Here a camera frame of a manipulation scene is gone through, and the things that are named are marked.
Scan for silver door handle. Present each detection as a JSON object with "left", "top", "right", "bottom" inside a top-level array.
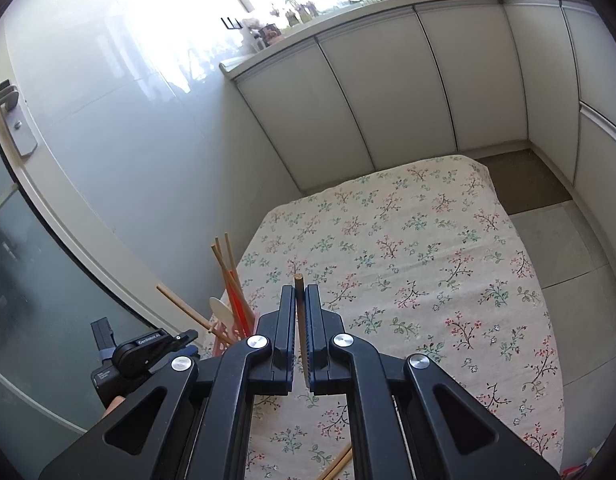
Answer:
[{"left": 0, "top": 79, "right": 39, "bottom": 159}]

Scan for brown floor mat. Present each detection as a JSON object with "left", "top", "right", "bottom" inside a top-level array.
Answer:
[{"left": 474, "top": 148, "right": 574, "bottom": 216}]

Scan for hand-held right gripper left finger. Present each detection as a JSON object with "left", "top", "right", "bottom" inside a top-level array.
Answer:
[{"left": 38, "top": 285, "right": 299, "bottom": 480}]

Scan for pile of bamboo chopsticks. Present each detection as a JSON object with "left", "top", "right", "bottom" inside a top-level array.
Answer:
[{"left": 320, "top": 446, "right": 353, "bottom": 480}]

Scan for white plastic spoon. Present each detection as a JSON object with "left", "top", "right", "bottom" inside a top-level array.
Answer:
[{"left": 209, "top": 297, "right": 237, "bottom": 332}]

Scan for floral tablecloth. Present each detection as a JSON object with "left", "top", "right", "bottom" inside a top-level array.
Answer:
[{"left": 233, "top": 154, "right": 566, "bottom": 480}]

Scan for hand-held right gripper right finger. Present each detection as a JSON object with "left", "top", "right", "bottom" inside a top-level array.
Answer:
[{"left": 304, "top": 285, "right": 562, "bottom": 480}]

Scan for pink plastic utensil holder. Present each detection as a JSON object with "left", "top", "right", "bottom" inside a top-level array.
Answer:
[{"left": 207, "top": 305, "right": 259, "bottom": 361}]

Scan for frosted glass door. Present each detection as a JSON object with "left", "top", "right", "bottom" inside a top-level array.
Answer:
[{"left": 0, "top": 125, "right": 189, "bottom": 461}]

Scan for white kitchen cabinets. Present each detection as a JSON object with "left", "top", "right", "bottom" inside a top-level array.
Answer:
[{"left": 233, "top": 0, "right": 616, "bottom": 282}]

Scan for red chopstick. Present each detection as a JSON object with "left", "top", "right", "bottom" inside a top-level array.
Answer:
[
  {"left": 224, "top": 280, "right": 249, "bottom": 342},
  {"left": 228, "top": 269, "right": 257, "bottom": 342}
]

